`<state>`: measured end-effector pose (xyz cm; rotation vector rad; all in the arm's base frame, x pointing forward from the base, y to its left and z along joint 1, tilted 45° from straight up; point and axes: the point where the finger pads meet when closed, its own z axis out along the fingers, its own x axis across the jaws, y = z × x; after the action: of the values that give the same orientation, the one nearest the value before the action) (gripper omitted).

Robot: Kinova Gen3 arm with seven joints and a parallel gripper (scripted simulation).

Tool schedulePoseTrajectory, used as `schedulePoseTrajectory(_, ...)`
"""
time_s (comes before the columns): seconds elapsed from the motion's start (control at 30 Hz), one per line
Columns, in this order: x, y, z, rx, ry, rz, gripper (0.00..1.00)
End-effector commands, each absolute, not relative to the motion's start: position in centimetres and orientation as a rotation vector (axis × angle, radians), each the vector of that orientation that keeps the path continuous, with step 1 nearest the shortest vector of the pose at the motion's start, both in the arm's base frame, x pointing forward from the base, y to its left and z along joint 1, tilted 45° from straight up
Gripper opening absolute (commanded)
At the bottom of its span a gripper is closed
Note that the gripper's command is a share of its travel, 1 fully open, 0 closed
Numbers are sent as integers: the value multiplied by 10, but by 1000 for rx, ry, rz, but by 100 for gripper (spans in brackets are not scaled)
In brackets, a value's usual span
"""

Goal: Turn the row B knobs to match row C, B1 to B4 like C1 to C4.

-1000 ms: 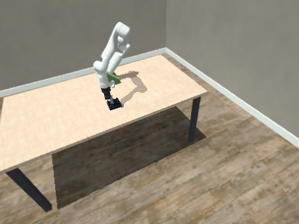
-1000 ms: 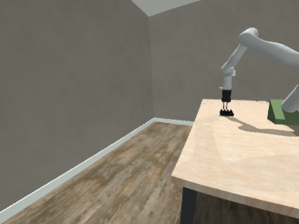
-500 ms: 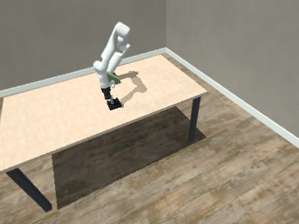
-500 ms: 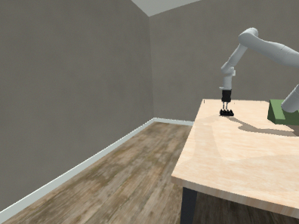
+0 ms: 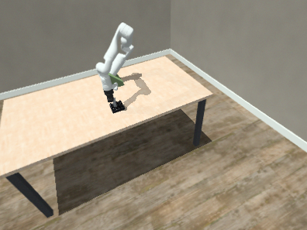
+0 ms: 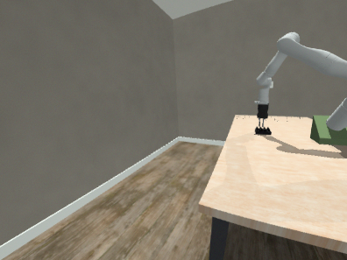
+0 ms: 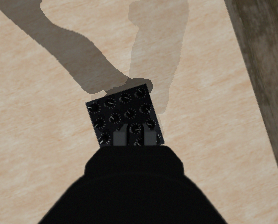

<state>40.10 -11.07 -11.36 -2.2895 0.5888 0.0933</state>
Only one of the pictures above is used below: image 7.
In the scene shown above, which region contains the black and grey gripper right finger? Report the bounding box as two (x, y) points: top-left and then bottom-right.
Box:
(141, 124), (156, 145)

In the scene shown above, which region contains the black knob box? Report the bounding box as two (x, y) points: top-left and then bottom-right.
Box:
(85, 84), (165, 148)

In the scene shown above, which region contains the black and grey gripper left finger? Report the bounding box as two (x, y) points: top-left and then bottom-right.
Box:
(113, 124), (130, 146)

